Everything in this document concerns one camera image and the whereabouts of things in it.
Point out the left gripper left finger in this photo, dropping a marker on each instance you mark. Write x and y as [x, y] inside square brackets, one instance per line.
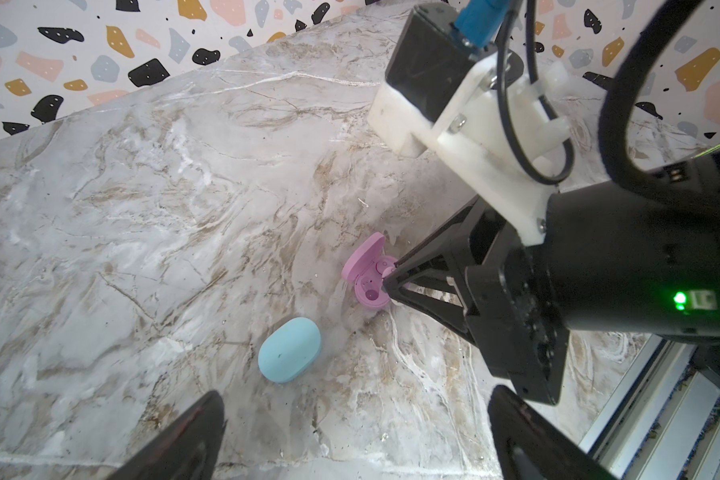
[187, 449]

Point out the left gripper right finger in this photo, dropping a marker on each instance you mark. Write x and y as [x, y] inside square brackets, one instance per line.
[530, 447]

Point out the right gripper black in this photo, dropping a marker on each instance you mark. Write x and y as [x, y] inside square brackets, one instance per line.
[610, 260]

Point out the pink earbud charging case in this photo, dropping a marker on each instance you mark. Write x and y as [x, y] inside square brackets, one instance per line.
[366, 269]

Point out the blue earbud charging case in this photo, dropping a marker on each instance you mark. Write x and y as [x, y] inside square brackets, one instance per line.
[290, 350]

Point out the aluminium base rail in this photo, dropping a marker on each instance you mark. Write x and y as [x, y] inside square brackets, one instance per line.
[663, 420]

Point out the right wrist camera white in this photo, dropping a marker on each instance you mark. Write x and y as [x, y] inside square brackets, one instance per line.
[440, 94]

